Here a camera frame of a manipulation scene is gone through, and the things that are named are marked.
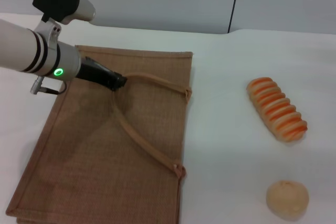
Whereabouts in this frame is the brown jute tote bag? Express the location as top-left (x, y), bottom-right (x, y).
top-left (5, 45), bottom-right (195, 224)

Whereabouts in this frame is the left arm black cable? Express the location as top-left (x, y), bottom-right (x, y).
top-left (30, 76), bottom-right (67, 95)

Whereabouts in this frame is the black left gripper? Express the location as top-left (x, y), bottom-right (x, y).
top-left (76, 56), bottom-right (128, 92)

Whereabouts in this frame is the round egg yolk pastry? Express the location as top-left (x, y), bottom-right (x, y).
top-left (266, 179), bottom-right (310, 222)

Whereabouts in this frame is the dark vertical wall strip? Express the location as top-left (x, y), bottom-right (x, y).
top-left (227, 0), bottom-right (243, 34)

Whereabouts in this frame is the orange striped bread loaf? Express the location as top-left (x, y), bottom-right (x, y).
top-left (246, 77), bottom-right (309, 143)

